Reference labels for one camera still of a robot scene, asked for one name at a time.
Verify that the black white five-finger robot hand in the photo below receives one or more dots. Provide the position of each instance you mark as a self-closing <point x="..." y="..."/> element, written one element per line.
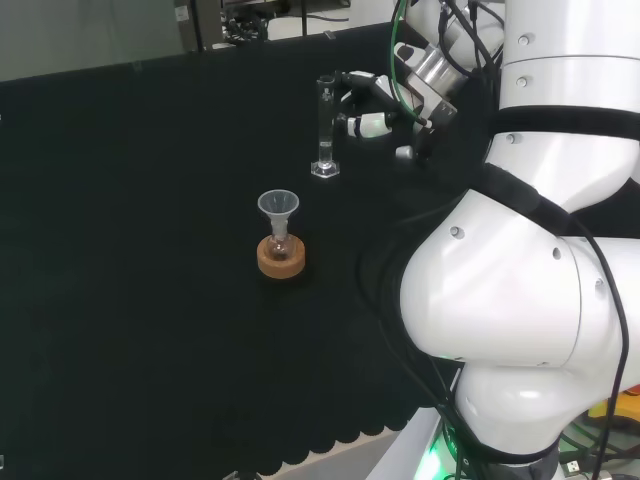
<point x="430" y="125"/>

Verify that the clear glass graduated cylinder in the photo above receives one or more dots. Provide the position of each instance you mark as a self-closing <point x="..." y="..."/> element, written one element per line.
<point x="325" y="140"/>

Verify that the small metal cloth clip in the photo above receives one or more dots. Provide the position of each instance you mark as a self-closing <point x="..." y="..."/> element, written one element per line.
<point x="329" y="35"/>

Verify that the thin black pole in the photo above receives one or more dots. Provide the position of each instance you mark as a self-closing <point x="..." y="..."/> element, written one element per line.
<point x="303" y="17"/>

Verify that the clear plastic funnel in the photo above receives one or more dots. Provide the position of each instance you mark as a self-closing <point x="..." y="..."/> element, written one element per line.
<point x="278" y="202"/>

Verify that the small round-bottom glass flask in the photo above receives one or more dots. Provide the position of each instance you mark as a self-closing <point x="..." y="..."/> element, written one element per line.
<point x="278" y="248"/>

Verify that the grey metal cabinet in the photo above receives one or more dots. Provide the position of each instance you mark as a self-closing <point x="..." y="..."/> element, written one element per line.
<point x="190" y="25"/>

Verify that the black bench cloth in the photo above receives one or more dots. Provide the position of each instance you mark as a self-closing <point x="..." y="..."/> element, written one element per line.
<point x="150" y="250"/>

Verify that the yellow stop button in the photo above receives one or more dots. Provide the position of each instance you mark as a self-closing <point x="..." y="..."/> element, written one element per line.
<point x="616" y="406"/>

